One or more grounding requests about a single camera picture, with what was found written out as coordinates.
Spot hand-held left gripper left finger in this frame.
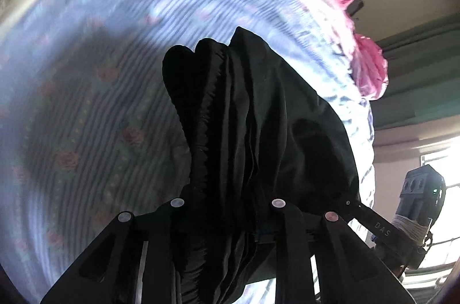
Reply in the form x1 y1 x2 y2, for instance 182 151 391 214
39 198 187 304

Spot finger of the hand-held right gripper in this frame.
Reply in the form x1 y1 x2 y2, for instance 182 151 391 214
343 199 400 243

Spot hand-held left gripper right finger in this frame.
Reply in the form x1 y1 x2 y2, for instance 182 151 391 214
255 198 415 304

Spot black pants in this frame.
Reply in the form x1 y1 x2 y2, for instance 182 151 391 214
162 25 362 304

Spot window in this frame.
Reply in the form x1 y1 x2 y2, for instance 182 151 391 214
419 145 460 270

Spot green curtain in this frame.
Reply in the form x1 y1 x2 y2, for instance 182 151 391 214
370 14 460 129

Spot striped floral bedsheet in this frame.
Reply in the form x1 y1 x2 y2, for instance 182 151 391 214
0 0 377 304

